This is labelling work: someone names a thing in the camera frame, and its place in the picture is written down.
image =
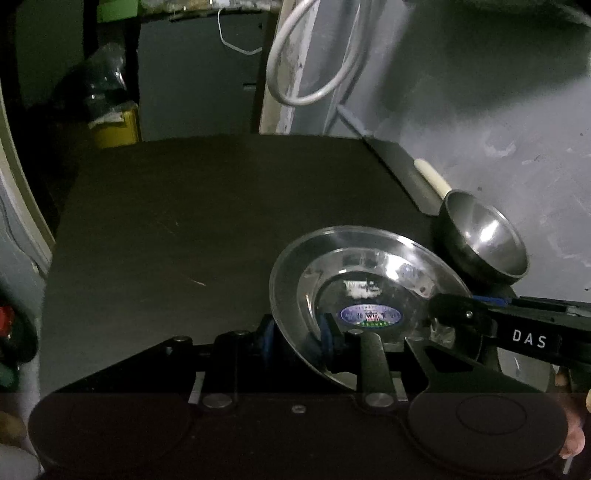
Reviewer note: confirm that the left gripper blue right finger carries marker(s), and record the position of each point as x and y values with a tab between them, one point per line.
362	353

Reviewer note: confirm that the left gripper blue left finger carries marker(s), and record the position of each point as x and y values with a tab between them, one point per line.
233	366

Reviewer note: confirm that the steel plate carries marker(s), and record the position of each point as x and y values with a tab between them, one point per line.
364	278

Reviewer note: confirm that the deep steel bowl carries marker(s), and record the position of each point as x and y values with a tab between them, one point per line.
481	240

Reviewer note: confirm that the person right hand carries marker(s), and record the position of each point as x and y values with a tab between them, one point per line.
576	408

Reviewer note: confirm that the red capped jar on floor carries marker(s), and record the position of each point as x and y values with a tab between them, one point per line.
18	343

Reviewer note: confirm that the yellow bin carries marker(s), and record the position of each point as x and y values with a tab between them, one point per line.
118	127

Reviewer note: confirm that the black garbage bag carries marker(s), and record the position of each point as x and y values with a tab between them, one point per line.
105	87

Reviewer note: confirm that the cleaver with cream handle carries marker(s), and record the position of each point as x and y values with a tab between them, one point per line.
400	162

